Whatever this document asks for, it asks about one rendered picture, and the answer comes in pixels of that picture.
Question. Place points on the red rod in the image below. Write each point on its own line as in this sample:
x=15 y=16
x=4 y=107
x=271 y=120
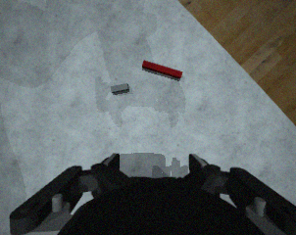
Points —
x=161 y=69

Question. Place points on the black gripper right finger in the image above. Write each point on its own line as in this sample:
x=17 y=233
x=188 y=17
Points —
x=272 y=213

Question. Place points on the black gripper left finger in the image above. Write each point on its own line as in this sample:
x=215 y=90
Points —
x=48 y=210

